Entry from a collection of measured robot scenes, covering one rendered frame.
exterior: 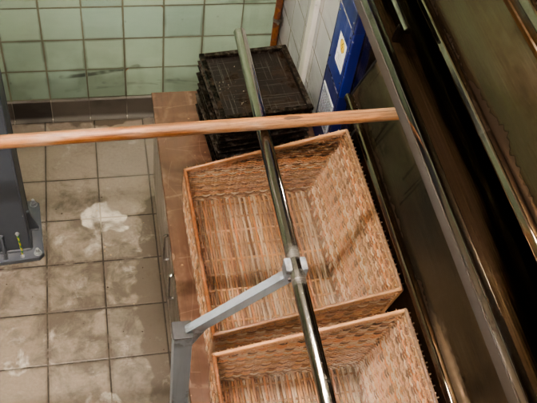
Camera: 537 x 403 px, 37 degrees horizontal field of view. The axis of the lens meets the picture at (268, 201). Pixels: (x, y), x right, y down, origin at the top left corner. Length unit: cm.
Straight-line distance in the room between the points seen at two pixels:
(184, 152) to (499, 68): 127
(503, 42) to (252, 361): 99
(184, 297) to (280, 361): 34
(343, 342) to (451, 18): 84
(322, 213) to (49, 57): 137
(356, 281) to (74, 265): 120
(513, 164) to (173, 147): 136
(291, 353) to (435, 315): 40
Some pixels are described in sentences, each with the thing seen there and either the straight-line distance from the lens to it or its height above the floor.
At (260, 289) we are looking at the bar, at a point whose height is 110.
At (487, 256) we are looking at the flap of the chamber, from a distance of 140.
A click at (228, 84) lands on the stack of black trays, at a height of 83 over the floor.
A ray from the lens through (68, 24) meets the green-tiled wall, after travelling 315.
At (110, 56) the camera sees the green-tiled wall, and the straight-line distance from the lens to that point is 325.
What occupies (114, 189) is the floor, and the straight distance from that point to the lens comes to 319.
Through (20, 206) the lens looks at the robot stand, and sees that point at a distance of 283.
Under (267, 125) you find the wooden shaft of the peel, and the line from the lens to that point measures 178.
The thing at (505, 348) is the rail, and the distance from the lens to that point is 128.
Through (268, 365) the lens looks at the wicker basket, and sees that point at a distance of 206.
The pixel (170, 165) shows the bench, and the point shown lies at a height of 58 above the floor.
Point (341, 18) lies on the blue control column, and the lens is 233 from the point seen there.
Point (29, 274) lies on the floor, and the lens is 299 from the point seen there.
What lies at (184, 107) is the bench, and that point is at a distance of 268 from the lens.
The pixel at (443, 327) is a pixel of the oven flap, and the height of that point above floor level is 97.
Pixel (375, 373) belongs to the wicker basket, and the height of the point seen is 66.
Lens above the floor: 246
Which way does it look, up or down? 51 degrees down
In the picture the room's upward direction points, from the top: 10 degrees clockwise
